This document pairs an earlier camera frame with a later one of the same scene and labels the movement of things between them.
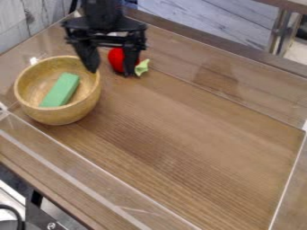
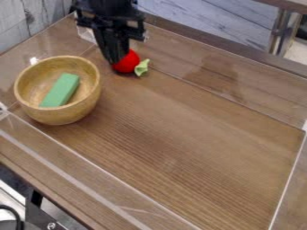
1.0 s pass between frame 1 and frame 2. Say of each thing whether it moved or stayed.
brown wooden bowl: stayed
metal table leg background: stayed
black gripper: moved
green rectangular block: stayed
